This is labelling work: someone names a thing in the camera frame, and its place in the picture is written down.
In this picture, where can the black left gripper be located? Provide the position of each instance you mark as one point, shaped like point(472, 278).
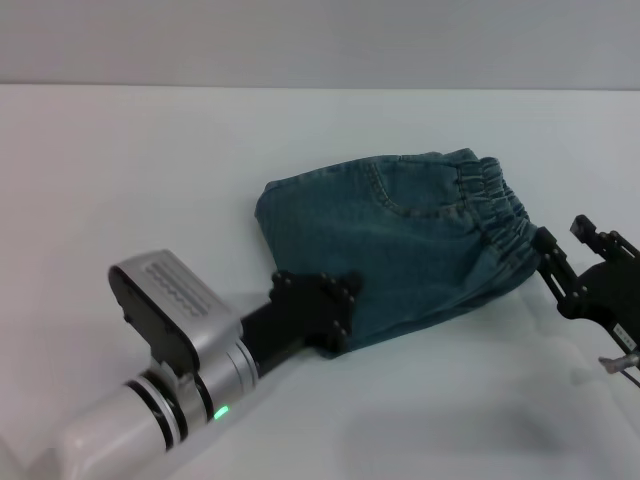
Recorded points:
point(295, 315)

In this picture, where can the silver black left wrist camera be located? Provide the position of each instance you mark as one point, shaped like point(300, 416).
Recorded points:
point(175, 305)

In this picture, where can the blue denim shorts with print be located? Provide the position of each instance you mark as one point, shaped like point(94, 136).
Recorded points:
point(410, 250)

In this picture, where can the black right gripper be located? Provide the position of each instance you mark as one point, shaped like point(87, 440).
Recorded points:
point(610, 300)

